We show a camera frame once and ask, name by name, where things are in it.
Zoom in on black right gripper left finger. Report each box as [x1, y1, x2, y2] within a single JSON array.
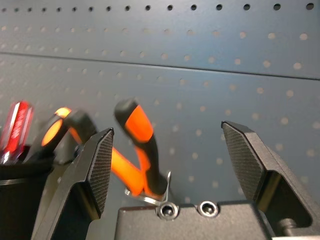
[[31, 127, 115, 240]]

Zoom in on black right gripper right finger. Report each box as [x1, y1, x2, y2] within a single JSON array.
[[221, 120, 315, 230]]

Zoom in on orange black needle-nose pliers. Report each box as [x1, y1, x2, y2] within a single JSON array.
[[67, 97, 170, 200]]

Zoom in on dark grey pegboard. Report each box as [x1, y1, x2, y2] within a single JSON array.
[[0, 0, 320, 240]]

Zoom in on black cup holder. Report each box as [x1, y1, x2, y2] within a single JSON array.
[[0, 143, 56, 240]]

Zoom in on orange black handled screwdriver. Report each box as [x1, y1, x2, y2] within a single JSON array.
[[39, 106, 76, 161]]

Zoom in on metal wire pliers holder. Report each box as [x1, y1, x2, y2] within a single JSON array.
[[124, 171, 173, 207]]

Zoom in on clear red handled screwdriver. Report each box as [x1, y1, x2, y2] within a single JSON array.
[[0, 100, 35, 165]]

